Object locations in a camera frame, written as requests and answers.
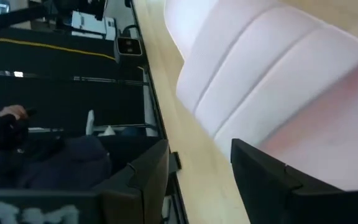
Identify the person's hand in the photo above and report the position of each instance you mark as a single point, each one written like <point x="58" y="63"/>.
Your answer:
<point x="12" y="111"/>

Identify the white paper piece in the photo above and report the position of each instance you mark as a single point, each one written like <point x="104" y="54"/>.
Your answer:
<point x="89" y="123"/>

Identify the pink slide sandal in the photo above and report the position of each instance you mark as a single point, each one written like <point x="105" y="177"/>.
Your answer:
<point x="259" y="77"/>

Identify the black table edge clamp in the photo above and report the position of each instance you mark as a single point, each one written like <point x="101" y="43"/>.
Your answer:
<point x="175" y="163"/>

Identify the black table-level camera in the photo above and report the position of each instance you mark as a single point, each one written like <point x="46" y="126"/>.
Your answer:
<point x="129" y="46"/>

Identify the white box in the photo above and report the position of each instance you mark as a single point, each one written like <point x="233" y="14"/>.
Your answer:
<point x="92" y="26"/>

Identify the person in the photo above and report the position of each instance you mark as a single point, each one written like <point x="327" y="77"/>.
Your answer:
<point x="73" y="161"/>

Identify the grey metal rail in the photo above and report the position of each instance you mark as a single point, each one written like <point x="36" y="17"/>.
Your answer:
<point x="73" y="78"/>

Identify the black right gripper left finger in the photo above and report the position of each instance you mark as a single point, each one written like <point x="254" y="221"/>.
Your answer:
<point x="135" y="199"/>

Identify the black metal table frame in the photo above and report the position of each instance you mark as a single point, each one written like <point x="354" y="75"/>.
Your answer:
<point x="162" y="124"/>

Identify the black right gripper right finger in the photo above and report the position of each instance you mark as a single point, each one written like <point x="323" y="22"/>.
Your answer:
<point x="275" y="199"/>

